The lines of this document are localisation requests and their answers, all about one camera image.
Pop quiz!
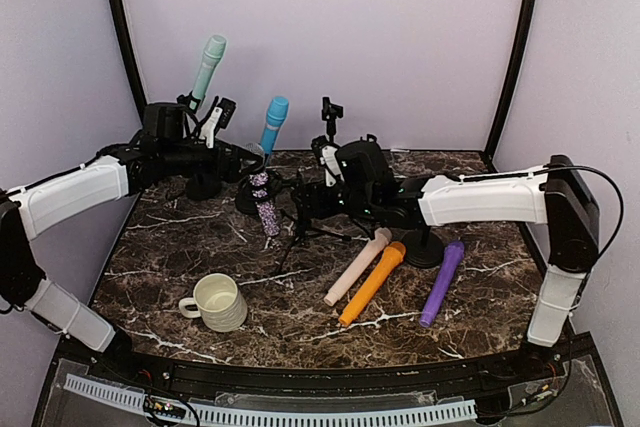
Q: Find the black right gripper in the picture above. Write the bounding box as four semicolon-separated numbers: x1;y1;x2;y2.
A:
291;177;377;219

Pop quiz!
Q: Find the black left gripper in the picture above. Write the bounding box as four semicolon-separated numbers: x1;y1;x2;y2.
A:
161;137;264;184

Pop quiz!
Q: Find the black tripod microphone stand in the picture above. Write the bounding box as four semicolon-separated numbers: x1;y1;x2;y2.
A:
266;170;355;275

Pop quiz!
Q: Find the black stand of blue microphone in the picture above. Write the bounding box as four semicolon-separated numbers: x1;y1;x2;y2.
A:
234;181;258;216

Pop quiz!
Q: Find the glitter purple silver microphone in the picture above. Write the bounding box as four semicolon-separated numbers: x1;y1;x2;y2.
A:
249;157;280;238

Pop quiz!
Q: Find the black stand of green microphone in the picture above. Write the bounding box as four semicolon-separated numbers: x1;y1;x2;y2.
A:
176;92;222;201

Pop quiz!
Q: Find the blue microphone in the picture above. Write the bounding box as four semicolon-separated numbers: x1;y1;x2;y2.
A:
260;96;289;156

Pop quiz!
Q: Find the beige pink microphone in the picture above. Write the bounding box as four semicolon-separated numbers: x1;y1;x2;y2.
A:
323;228;392;306

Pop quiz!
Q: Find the orange microphone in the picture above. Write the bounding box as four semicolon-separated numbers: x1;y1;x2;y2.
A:
339;241;406;327

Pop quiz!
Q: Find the black stand of purple microphone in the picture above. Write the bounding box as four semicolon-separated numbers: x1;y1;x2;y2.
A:
401;227;445;269

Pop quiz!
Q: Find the mint green microphone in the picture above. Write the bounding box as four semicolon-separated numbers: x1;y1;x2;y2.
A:
189;34;227;111

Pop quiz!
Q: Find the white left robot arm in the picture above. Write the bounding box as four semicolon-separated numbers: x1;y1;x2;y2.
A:
1;98;265;383

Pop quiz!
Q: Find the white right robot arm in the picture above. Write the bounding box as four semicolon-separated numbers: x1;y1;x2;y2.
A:
291;136;607;381

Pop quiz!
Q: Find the cream ceramic mug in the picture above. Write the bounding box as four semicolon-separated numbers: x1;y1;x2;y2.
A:
178;273;248;333

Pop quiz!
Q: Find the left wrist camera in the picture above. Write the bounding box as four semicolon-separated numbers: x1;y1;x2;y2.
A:
199;98;237;149

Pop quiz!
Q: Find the left black frame post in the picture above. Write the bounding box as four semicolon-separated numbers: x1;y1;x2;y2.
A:
108;0;147;122

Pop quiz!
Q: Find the black frame post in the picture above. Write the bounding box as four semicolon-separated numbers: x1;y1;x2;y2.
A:
108;0;147;122
483;0;536;164

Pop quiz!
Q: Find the white slotted cable duct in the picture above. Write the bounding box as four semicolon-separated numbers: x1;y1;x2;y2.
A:
63;374;477;426

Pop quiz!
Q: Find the black front table rail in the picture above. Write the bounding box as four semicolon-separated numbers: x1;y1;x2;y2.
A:
78;342;573;405

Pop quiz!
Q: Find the right black frame post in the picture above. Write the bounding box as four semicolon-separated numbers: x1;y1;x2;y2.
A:
483;0;536;164

